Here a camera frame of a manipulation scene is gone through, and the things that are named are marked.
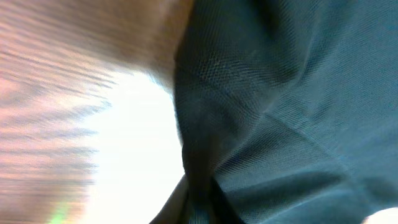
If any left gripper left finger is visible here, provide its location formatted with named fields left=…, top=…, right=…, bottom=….
left=150, top=175, right=188, bottom=224

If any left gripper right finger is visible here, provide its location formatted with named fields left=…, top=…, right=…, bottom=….
left=210, top=178, right=245, bottom=224

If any black polo shirt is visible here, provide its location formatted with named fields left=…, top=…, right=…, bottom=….
left=175, top=0, right=397, bottom=223

